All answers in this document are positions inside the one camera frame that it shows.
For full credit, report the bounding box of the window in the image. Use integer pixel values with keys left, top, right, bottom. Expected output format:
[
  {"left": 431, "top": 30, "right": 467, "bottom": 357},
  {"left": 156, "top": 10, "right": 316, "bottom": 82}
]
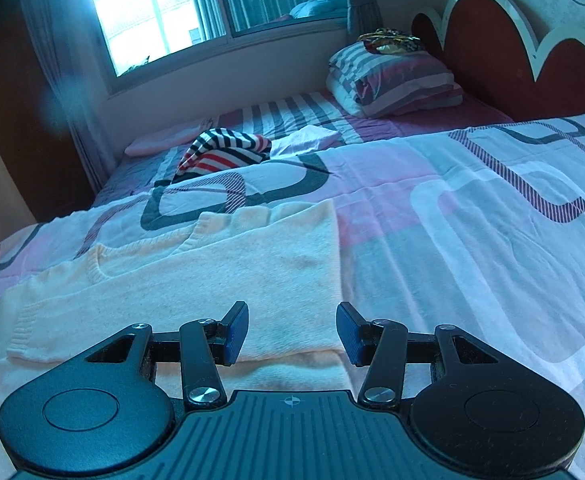
[{"left": 75, "top": 0, "right": 348, "bottom": 93}]

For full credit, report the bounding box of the white folded cloth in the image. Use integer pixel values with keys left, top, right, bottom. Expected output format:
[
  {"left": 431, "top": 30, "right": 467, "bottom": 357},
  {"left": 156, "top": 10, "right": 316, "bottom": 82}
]
[{"left": 271, "top": 125, "right": 339, "bottom": 157}]

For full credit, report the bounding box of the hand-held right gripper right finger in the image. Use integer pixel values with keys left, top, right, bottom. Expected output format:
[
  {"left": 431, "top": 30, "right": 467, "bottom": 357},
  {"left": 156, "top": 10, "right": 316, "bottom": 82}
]
[{"left": 336, "top": 302, "right": 501, "bottom": 413}]

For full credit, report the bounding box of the brown wooden wardrobe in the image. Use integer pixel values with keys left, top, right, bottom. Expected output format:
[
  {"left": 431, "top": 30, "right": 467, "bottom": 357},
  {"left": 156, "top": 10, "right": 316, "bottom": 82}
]
[{"left": 0, "top": 0, "right": 93, "bottom": 221}]

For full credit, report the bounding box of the grey curtain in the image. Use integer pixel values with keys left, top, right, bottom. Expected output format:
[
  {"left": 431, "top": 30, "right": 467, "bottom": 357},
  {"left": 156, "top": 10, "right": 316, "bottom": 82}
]
[
  {"left": 335, "top": 0, "right": 378, "bottom": 43},
  {"left": 15, "top": 0, "right": 118, "bottom": 186}
]

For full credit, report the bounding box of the patterned bed cover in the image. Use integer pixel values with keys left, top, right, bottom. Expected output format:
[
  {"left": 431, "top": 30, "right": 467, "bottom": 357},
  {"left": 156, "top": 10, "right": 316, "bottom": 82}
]
[{"left": 0, "top": 91, "right": 585, "bottom": 480}]

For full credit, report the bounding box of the pink pillow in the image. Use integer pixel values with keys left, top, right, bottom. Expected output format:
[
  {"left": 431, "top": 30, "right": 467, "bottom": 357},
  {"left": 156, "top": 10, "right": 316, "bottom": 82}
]
[{"left": 124, "top": 115, "right": 218, "bottom": 157}]

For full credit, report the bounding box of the red and white headboard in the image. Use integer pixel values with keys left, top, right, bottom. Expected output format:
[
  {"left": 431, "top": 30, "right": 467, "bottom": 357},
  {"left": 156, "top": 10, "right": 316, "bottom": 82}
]
[{"left": 411, "top": 0, "right": 585, "bottom": 123}]

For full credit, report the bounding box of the white towel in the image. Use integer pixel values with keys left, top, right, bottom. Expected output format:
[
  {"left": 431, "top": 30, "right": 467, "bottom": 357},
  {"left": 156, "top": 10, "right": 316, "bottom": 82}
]
[{"left": 0, "top": 199, "right": 354, "bottom": 461}]

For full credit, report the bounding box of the striped purple pillow stack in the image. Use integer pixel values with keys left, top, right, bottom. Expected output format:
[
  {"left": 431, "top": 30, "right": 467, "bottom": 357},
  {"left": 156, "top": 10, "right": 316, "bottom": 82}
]
[{"left": 327, "top": 41, "right": 466, "bottom": 118}]

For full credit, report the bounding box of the black white red striped garment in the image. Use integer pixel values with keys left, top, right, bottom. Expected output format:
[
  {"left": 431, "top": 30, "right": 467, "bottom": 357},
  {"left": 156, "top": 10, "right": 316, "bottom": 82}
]
[{"left": 170, "top": 129, "right": 272, "bottom": 183}]

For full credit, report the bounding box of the colourful shiny bag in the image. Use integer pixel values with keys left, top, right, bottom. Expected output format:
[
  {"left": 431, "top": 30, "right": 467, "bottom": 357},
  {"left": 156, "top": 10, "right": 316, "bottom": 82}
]
[{"left": 357, "top": 27, "right": 426, "bottom": 55}]

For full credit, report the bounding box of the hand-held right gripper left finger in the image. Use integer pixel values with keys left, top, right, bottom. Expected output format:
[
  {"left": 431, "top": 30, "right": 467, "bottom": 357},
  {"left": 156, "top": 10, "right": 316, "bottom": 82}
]
[{"left": 86, "top": 301, "right": 250, "bottom": 411}]

